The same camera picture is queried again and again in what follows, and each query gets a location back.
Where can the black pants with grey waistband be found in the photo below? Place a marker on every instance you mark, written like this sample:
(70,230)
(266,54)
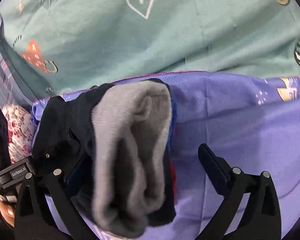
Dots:
(124,182)

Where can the person left hand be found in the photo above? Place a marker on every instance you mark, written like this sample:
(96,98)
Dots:
(7,211)

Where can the folded red garment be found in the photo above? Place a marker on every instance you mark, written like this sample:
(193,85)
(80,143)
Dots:
(174,177)

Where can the teal heart print blanket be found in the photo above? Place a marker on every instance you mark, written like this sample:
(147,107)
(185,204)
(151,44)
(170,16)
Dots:
(60,46)

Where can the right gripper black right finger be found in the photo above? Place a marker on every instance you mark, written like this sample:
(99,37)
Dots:
(250,208)

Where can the folded blue garment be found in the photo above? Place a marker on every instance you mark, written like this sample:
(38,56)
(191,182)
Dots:
(172,125)

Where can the red floral bolster pillow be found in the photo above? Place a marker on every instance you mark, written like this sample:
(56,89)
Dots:
(20,132)

